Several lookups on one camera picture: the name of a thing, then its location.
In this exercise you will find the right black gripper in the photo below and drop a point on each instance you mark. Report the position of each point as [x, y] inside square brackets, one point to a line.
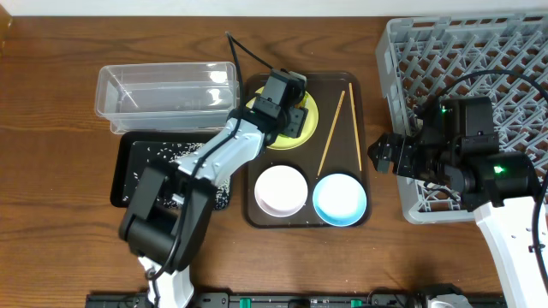
[396, 153]

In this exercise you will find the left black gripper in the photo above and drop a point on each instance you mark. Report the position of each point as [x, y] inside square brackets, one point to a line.
[295, 121]

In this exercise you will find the pink bowl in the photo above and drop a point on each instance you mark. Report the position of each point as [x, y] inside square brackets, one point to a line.
[281, 191]

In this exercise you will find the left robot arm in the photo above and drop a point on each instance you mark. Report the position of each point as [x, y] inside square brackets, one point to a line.
[167, 217]

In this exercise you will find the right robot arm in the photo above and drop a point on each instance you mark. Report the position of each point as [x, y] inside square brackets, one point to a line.
[458, 147]

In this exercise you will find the grey dishwasher rack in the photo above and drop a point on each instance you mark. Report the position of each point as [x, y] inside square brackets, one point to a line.
[418, 57]

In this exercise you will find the black waste tray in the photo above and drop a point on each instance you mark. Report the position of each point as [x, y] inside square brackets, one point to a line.
[129, 138]

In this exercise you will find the yellow plate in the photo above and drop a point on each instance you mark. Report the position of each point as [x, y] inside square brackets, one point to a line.
[283, 143]

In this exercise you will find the left wooden chopstick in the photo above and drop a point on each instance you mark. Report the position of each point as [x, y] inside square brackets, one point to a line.
[330, 134]

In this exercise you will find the wooden chopstick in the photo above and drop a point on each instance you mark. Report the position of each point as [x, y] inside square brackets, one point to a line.
[330, 134]
[355, 126]

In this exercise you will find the dark brown serving tray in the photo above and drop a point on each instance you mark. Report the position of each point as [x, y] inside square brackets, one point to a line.
[326, 89]

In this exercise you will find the right wooden chopstick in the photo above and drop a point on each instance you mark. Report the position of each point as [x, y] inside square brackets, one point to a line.
[355, 126]

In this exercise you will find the blue bowl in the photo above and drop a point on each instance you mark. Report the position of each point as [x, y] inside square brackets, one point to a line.
[339, 200]

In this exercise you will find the clear plastic bin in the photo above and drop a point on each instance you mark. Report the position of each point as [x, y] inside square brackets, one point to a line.
[172, 96]

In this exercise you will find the food scraps pile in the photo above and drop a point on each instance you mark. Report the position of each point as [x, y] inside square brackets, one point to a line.
[143, 152]

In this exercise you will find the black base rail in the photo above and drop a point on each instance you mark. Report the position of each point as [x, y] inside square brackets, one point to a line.
[224, 300]

